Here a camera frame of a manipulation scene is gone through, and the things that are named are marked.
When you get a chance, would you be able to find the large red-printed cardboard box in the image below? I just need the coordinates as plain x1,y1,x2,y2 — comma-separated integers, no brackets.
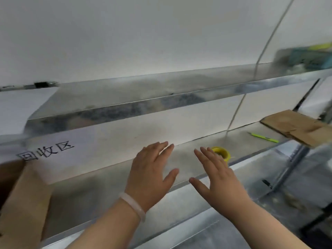
260,109,332,148

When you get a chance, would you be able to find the blue plastic basket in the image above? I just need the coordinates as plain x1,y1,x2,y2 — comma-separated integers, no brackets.
272,44,332,73

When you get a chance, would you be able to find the white bangle bracelet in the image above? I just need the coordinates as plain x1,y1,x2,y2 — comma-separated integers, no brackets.
119,192,147,223

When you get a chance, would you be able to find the green utility knife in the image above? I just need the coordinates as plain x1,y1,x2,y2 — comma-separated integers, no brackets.
248,132,280,144

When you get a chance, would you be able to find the small labelled cardboard box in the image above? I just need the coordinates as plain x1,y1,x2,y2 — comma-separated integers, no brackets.
0,159,54,249

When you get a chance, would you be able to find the pile of assorted small items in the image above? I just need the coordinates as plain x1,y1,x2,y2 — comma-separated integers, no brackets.
307,41,332,52

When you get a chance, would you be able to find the yellow tape roll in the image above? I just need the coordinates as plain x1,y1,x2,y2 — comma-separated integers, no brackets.
210,146,231,163

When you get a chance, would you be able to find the person's left hand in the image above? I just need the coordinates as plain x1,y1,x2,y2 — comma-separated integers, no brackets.
124,141,179,213

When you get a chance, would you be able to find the person's right hand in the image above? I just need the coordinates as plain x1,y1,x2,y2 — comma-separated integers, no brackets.
188,147,252,218

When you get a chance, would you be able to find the pile of beige paper scraps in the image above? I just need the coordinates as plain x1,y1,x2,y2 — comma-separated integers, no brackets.
283,190,308,211

